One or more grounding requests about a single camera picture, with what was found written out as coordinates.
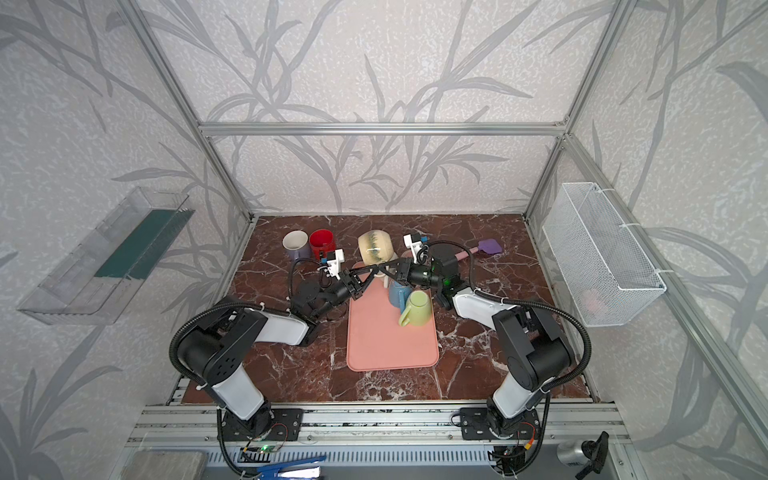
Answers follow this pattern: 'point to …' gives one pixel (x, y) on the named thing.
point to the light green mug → (418, 309)
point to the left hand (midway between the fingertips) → (382, 265)
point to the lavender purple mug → (297, 244)
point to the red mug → (322, 240)
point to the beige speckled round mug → (375, 247)
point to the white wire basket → (606, 269)
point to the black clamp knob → (595, 452)
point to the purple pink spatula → (488, 246)
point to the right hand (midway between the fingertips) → (380, 261)
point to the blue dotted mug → (398, 295)
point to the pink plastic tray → (377, 342)
